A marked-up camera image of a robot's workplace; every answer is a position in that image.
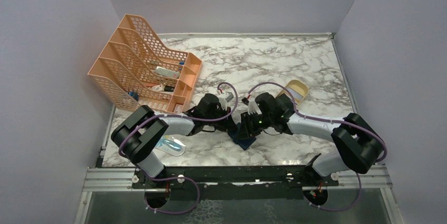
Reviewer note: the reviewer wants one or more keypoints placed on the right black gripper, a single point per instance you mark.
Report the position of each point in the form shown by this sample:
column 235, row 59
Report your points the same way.
column 246, row 127

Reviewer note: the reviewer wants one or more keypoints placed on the dark blue card holder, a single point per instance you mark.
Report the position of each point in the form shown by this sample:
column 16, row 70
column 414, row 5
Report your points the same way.
column 244, row 143

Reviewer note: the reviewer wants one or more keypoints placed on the clear blister pack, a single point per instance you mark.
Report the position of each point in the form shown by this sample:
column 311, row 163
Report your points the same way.
column 171, row 146

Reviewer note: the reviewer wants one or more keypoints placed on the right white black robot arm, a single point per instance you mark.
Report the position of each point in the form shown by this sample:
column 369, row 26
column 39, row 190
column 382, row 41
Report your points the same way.
column 357, row 145

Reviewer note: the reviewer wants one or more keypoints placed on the black mounting rail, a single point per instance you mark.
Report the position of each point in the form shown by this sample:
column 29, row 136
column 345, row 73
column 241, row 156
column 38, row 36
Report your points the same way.
column 232, row 182

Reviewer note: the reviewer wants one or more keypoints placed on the stack of credit cards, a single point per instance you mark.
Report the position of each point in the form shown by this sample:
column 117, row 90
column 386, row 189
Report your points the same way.
column 296, row 95

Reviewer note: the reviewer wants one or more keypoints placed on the blue item in organizer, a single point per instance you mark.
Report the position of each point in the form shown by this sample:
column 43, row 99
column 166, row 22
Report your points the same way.
column 134, row 95

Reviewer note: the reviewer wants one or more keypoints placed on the small black item in organizer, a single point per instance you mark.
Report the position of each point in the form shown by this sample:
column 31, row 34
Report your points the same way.
column 168, row 88

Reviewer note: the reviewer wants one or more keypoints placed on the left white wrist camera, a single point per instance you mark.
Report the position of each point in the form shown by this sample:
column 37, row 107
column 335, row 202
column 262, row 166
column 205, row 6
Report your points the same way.
column 224, row 98

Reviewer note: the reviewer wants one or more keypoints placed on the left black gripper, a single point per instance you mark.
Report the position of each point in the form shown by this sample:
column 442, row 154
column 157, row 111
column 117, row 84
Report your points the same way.
column 227, row 124

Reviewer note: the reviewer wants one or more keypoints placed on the beige oval tray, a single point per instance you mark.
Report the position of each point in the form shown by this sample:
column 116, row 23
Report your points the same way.
column 298, row 90

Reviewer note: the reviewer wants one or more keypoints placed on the white grey eraser box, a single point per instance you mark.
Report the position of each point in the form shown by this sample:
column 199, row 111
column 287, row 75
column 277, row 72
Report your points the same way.
column 166, row 72

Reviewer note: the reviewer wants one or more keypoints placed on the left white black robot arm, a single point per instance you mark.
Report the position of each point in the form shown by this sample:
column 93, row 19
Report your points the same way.
column 139, row 134

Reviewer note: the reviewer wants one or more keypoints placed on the orange plastic file organizer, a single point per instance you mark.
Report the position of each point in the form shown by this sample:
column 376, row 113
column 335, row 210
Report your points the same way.
column 127, row 63

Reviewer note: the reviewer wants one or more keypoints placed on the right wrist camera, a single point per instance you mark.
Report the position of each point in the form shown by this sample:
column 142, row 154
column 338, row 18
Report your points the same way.
column 251, row 104

